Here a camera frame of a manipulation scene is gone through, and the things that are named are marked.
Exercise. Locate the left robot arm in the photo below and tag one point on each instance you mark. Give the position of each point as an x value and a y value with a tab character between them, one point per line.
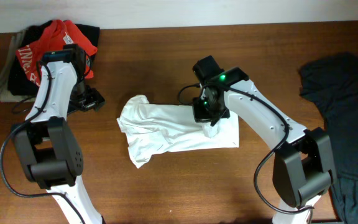
47	149

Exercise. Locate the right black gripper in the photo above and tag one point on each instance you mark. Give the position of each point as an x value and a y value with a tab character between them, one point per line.
199	115

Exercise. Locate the black folded garment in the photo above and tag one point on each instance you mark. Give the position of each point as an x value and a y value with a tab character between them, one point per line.
20	84

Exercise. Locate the dark t-shirt white print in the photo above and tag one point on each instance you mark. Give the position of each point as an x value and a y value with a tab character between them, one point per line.
331	83

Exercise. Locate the red folded t-shirt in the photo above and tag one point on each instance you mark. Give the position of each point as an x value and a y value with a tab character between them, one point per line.
54	40

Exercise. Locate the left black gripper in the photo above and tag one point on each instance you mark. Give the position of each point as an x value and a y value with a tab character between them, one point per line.
96	99

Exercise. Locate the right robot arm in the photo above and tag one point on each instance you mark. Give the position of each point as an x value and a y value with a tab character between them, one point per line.
303	163

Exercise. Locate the grey folded garment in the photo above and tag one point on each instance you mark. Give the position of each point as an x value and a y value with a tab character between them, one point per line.
14	85

